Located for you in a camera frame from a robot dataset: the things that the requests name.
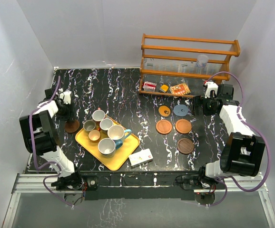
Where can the small orange cup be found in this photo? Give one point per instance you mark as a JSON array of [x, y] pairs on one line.
[[94, 136]]

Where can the dark wooden coaster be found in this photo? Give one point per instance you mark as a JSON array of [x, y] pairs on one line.
[[185, 146], [72, 126]]

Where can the yellow tray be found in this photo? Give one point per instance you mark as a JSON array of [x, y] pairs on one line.
[[121, 154]]

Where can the orange silicone coaster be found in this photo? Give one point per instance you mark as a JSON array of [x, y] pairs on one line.
[[164, 111]]

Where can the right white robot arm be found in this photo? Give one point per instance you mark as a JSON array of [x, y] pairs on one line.
[[243, 151]]

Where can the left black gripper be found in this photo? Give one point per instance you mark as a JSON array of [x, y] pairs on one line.
[[70, 116]]

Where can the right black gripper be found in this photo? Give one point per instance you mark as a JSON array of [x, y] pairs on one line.
[[199, 100]]

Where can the yellow grey sponge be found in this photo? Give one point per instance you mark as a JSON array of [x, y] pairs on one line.
[[164, 89]]

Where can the white yellow box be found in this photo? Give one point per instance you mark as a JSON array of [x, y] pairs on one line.
[[140, 157]]

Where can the grey cup white inside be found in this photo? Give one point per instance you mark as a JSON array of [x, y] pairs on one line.
[[107, 147]]

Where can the blue silicone coaster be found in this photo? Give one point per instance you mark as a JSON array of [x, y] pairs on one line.
[[180, 110]]

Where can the red white box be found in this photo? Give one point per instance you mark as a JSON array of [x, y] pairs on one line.
[[149, 86]]

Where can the brown white cup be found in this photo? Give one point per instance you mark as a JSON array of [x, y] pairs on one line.
[[98, 116]]

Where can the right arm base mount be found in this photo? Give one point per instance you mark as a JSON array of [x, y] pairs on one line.
[[197, 180]]

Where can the orange snack packet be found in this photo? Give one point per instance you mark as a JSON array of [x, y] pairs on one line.
[[180, 89]]

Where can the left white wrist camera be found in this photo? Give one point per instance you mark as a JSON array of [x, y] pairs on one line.
[[65, 96]]

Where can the orange wooden shelf rack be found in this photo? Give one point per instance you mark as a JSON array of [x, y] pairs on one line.
[[172, 60]]

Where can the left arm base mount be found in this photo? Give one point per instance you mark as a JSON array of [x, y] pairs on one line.
[[75, 187]]

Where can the blue mug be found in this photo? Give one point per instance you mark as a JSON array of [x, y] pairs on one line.
[[118, 134]]

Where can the light wooden coaster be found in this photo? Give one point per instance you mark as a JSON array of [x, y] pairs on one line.
[[163, 127], [183, 126]]

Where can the clear plastic cup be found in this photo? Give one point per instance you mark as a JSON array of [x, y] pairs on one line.
[[202, 60]]

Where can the grey green cup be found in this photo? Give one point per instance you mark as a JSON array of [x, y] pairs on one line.
[[89, 126]]

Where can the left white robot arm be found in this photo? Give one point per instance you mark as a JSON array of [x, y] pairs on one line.
[[42, 139]]

